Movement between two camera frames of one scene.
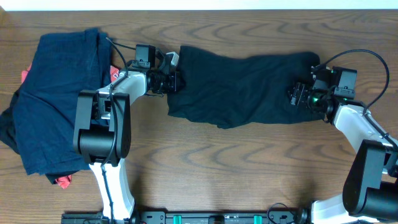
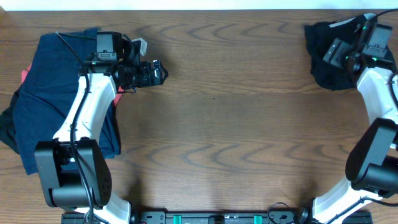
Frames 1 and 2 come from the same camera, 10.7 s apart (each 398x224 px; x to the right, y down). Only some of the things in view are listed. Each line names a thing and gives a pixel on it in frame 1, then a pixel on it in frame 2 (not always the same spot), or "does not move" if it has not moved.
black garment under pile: (8, 135) does not move
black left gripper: (171, 87) to (157, 79)
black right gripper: (300, 94) to (337, 51)
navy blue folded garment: (46, 109) does not move
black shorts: (225, 86) to (340, 53)
